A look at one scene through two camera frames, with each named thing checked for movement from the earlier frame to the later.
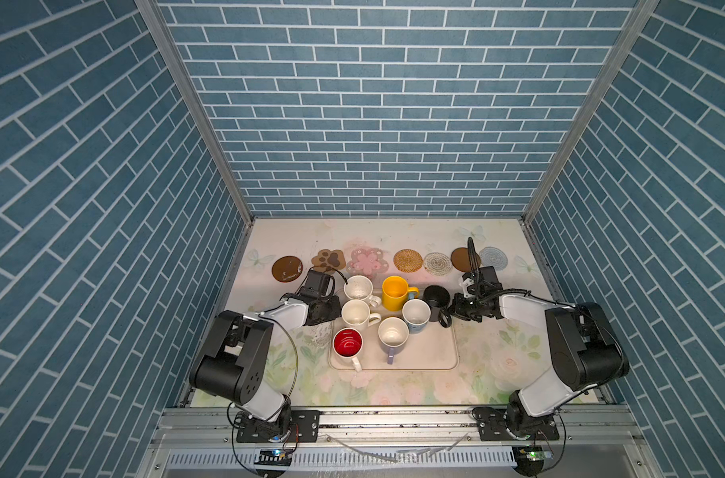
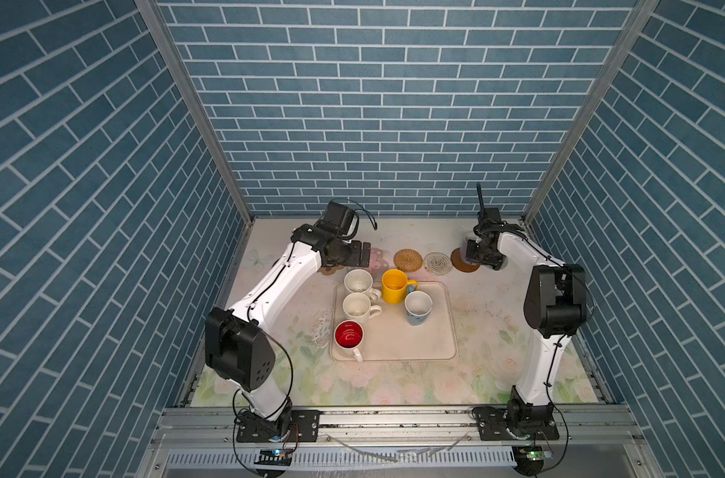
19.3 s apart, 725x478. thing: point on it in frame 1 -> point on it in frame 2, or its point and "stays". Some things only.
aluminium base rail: [398, 428] stays
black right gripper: [455, 309] -> [469, 254]
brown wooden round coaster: [460, 259] stays
